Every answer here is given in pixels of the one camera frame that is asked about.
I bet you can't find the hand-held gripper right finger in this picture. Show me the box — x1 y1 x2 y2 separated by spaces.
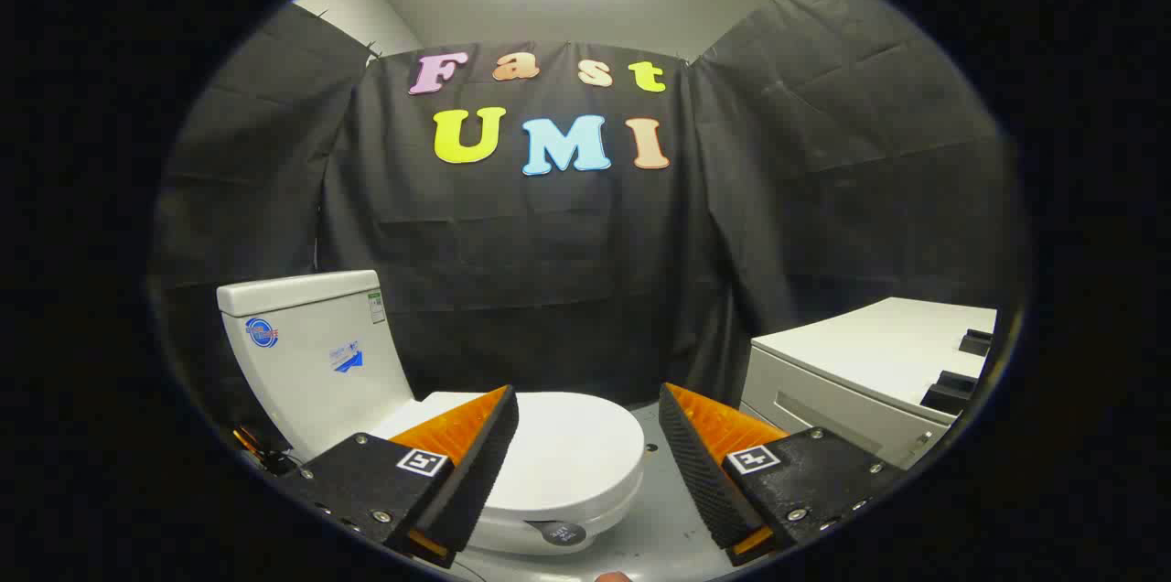
659 383 907 566

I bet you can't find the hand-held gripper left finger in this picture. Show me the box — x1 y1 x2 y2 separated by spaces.
274 385 520 569

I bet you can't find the white toilet lid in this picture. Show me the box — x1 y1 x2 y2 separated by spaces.
368 392 646 514

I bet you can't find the white ceramic toilet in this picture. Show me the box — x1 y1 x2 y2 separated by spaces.
217 270 647 557

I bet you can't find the black backdrop cloth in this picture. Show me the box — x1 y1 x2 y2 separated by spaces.
151 0 1026 437

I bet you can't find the white drawer cabinet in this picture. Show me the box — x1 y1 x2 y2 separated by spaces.
739 296 998 471

